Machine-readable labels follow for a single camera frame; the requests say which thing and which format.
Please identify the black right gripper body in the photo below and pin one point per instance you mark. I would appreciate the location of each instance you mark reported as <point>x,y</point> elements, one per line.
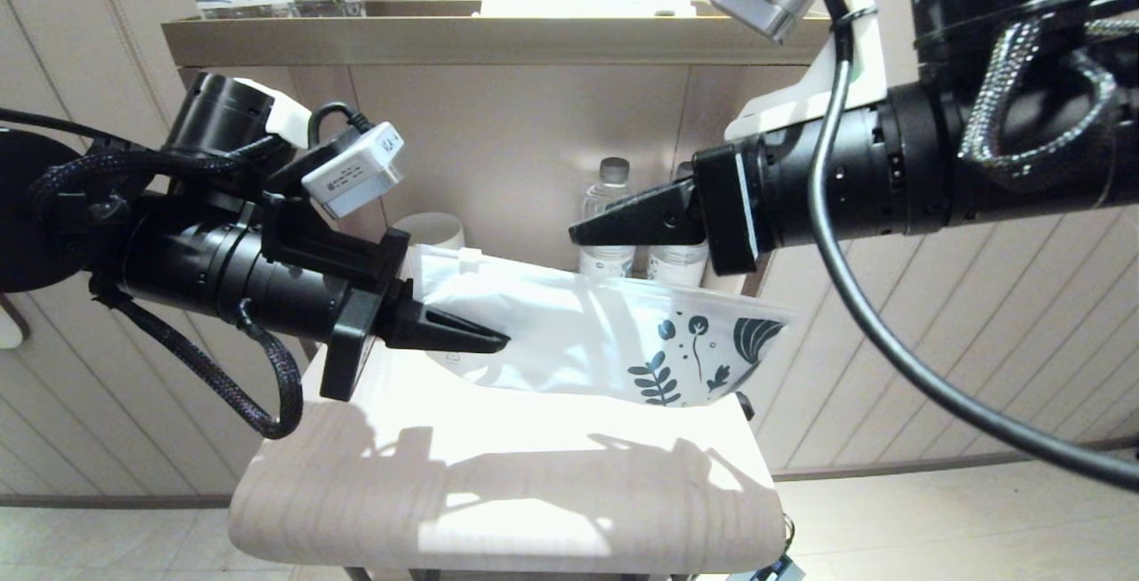
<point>730,207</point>

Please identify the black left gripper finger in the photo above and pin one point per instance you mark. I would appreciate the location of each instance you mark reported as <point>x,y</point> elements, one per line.
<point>445,332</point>

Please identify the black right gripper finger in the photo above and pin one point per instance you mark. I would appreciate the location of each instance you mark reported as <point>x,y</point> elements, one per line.
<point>641,221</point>

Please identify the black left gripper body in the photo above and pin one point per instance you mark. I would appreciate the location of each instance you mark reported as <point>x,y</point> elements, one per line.
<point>360,314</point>

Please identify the white blue-printed plastic bag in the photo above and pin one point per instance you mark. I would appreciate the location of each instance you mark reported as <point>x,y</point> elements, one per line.
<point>578,332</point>

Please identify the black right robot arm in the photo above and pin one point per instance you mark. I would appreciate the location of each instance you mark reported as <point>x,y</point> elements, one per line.
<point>979,163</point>

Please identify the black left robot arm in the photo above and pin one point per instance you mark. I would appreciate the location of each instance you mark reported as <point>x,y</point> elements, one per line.
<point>178,261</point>

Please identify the clear plastic water bottle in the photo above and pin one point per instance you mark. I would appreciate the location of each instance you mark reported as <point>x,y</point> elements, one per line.
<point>681,265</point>
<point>609,189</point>

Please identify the white ribbed mug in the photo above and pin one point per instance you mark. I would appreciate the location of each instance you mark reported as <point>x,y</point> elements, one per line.
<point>432,229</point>

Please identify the black power plug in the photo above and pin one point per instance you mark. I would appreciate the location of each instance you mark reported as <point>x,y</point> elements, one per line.
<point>746,406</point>

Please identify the white blue packet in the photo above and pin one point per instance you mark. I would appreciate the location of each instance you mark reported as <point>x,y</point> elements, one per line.
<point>578,1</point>

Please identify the beige wooden shelf unit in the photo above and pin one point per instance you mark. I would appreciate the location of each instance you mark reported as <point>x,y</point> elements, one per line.
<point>498,38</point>

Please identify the blue floor device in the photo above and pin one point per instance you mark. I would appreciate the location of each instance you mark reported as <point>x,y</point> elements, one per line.
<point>770,570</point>

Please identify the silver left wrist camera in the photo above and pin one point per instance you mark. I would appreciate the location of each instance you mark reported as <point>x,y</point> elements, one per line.
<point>356,173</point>

